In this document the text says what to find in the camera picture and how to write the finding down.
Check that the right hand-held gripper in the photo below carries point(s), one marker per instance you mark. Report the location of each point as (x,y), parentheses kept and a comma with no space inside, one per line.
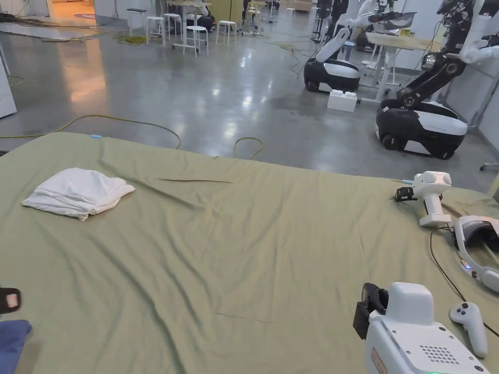
(409,335)

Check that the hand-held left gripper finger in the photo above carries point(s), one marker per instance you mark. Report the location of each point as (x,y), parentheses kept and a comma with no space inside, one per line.
(9,300)

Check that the dark blue garment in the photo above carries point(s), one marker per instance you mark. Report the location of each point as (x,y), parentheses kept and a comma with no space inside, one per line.
(12,344)

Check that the white hand controller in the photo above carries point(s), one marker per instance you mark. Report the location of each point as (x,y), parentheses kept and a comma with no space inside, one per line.
(473,327)

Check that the white headset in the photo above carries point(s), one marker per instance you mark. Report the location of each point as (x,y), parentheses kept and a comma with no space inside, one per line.
(473,233)

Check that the white folded cloth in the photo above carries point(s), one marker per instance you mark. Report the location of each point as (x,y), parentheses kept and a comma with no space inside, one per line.
(78,191)

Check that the spare white hand-held gripper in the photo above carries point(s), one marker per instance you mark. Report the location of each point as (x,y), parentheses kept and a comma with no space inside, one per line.
(430,191)

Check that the bed with pale green sheet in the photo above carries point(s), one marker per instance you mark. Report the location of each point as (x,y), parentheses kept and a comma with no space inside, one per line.
(241,249)

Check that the white and black wheeled robot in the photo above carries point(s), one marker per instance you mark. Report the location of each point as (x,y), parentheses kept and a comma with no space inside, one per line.
(425,120)
(331,72)

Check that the white foam box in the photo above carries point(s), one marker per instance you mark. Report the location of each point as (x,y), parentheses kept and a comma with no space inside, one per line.
(342,100)

